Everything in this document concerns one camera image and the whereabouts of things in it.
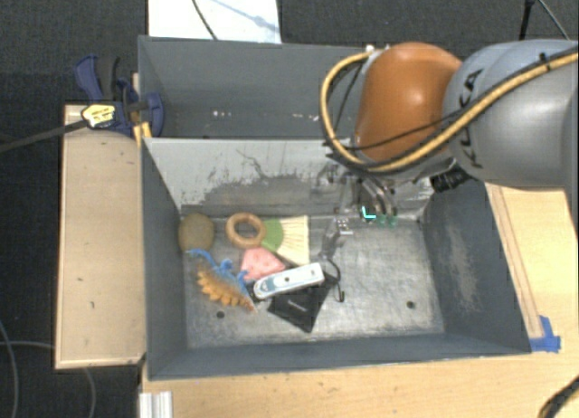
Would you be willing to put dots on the brown-green fuzzy ball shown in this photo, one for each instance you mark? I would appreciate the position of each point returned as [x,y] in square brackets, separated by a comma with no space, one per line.
[196,232]

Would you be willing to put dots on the black cylinder on white bracket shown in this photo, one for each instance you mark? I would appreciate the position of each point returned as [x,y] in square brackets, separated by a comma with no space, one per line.
[448,180]

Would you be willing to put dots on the grey metal bin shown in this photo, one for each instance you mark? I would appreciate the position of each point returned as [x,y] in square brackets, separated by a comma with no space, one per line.
[389,280]

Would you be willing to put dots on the blue and orange toy dinosaur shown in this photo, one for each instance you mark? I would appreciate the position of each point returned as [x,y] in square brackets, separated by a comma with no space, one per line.
[221,287]

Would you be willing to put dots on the green and cream fan brush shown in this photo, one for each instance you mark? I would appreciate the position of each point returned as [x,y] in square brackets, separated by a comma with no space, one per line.
[294,240]

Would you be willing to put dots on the pink wedge-shaped piece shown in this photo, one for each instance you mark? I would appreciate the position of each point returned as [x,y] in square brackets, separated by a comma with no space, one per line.
[261,263]

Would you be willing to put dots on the pale wood flat board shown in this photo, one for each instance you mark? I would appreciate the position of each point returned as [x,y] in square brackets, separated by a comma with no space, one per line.
[101,244]

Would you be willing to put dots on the pale grey metal gripper finger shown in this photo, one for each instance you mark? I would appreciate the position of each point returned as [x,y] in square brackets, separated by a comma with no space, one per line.
[328,181]
[330,240]

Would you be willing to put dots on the white and blue handheld device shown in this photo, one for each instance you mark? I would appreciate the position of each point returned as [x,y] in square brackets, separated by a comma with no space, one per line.
[289,281]

